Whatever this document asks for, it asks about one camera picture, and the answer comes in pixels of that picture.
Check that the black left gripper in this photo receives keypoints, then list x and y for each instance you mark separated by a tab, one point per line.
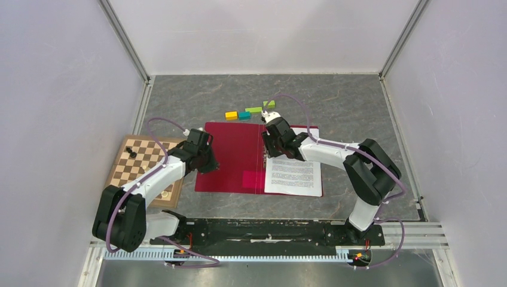
213	165

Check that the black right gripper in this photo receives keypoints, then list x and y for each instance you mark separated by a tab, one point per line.
271	150

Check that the silver metal folder clip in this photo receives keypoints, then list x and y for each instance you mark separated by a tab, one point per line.
265	156

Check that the red clip file folder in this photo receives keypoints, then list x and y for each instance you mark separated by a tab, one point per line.
238	149

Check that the printed white paper sheets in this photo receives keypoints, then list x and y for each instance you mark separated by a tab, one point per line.
291	177

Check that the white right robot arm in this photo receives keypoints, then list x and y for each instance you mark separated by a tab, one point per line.
370	170

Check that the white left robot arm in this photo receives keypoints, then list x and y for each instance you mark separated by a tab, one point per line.
121	219

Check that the short lime green block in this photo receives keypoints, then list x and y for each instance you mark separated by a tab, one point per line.
269	104

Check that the long lime green block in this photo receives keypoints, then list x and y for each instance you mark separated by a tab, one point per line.
254	110

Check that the teal block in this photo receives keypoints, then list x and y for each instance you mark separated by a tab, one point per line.
245	115

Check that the yellow block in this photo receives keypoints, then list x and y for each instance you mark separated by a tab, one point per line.
231	115

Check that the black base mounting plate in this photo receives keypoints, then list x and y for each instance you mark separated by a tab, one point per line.
221	237

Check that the wooden chessboard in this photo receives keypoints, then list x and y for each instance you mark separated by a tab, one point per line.
126	169

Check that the black chess piece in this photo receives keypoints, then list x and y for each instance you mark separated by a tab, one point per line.
131	153

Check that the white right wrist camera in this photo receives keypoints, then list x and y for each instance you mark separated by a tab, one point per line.
267	117

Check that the white comb cable duct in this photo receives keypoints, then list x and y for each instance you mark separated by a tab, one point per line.
170	254

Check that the aluminium frame post left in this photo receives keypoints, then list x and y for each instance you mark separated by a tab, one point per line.
122	35

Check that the aluminium frame post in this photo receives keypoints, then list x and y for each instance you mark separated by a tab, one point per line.
122	35
403	37

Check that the aluminium frame post right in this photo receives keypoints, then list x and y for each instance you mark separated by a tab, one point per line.
403	37

